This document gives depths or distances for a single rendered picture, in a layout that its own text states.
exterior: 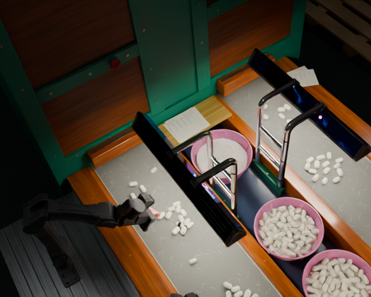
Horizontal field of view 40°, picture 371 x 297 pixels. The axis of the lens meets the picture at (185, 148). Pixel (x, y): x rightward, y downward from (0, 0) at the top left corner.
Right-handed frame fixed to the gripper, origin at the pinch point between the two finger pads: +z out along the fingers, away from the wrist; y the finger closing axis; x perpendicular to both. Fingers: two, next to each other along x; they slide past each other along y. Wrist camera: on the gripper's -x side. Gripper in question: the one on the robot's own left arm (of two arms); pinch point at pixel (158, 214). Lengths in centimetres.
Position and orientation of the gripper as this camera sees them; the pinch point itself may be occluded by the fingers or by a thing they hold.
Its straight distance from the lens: 199.2
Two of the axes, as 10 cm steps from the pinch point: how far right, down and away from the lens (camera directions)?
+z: 6.9, 0.2, 7.3
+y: -5.5, -6.4, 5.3
